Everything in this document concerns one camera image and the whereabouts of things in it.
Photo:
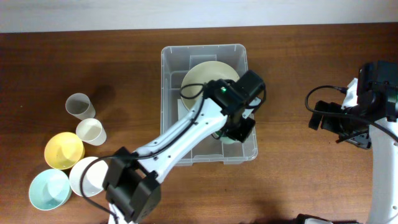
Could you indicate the green plastic cup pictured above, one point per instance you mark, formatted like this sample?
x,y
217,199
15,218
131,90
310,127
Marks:
x,y
228,140

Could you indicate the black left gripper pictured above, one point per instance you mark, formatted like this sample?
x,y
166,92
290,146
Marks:
x,y
244,130

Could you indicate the white label in bin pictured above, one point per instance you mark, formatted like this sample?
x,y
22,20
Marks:
x,y
181,109

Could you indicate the clear plastic storage bin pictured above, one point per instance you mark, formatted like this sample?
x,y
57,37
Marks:
x,y
176,61

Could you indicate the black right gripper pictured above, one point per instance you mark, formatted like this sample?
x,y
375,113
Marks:
x,y
328,122

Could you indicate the cream plastic cup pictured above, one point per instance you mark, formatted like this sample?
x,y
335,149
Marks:
x,y
91,131

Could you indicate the mint small bowl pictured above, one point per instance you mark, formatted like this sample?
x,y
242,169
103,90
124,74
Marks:
x,y
49,190

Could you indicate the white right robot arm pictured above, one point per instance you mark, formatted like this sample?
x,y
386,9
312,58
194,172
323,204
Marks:
x,y
377,84

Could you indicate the yellow small bowl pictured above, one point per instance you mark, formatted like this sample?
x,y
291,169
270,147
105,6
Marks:
x,y
64,150

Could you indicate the grey plastic cup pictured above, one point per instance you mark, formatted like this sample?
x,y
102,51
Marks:
x,y
80,106

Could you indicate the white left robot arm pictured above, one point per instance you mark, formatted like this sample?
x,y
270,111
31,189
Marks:
x,y
132,182

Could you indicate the beige large bowl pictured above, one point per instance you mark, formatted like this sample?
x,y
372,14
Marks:
x,y
205,72

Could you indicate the white small bowl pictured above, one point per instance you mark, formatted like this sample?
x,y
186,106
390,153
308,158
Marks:
x,y
93,179

